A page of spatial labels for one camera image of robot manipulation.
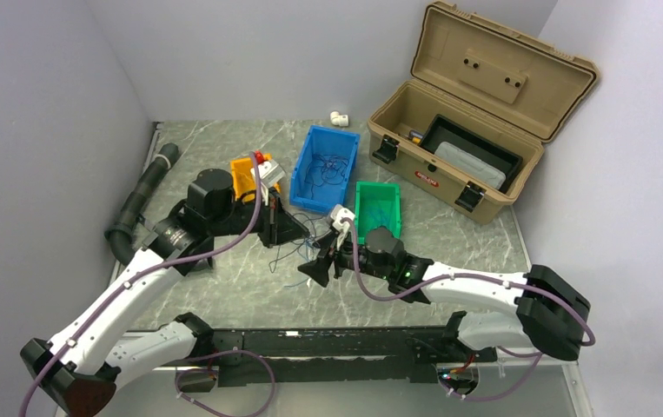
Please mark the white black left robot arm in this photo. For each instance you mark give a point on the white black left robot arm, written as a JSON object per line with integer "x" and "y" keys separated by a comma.
{"x": 209, "y": 210}

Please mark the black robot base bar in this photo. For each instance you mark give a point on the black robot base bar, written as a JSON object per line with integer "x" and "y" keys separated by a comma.
{"x": 334, "y": 354}

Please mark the black tool box tray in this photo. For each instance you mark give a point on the black tool box tray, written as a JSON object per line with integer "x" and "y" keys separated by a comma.
{"x": 442, "y": 129}

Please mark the blue plastic bin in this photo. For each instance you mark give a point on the blue plastic bin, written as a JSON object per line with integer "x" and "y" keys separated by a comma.
{"x": 323, "y": 169}

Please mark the white pipe elbow fitting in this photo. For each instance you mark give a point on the white pipe elbow fitting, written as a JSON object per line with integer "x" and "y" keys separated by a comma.
{"x": 338, "y": 119}

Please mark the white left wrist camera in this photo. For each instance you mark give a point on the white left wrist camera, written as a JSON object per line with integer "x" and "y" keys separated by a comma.
{"x": 269, "y": 171}

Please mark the green plastic bin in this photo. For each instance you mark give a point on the green plastic bin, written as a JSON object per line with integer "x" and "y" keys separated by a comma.
{"x": 377, "y": 204}

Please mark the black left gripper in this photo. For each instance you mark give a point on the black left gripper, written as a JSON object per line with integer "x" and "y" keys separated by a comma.
{"x": 277, "y": 225}

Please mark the orange plastic bin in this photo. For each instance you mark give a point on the orange plastic bin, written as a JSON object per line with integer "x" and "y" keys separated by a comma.
{"x": 243, "y": 181}

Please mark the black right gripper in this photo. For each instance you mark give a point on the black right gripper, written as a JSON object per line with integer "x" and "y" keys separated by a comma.
{"x": 319, "y": 269}

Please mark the tan tool box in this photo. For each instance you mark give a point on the tan tool box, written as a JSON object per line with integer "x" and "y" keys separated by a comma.
{"x": 509, "y": 87}

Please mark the grey plastic case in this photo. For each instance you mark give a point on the grey plastic case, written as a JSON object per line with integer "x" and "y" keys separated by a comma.
{"x": 471, "y": 165}

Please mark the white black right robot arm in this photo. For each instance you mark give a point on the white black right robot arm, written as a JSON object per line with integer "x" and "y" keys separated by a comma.
{"x": 535, "y": 309}

